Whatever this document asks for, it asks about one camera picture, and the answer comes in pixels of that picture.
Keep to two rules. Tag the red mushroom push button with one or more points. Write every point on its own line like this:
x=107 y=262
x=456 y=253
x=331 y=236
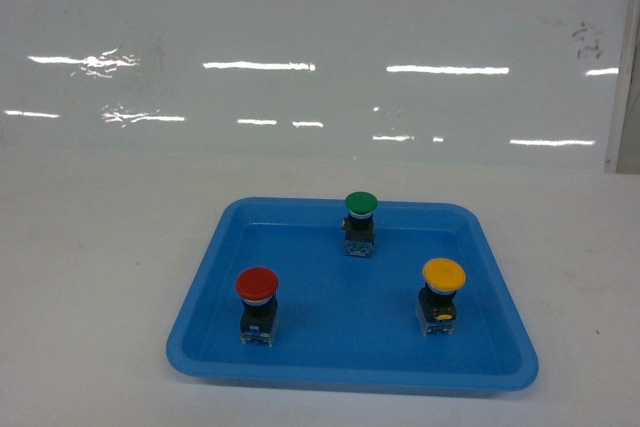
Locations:
x=257 y=289

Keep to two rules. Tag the yellow mushroom push button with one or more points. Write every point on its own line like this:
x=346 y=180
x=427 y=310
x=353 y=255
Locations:
x=435 y=309

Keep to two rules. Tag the green mushroom push button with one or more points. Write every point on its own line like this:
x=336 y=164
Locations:
x=359 y=225

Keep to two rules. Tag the blue plastic tray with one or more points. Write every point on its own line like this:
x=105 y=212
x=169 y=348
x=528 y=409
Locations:
x=349 y=323

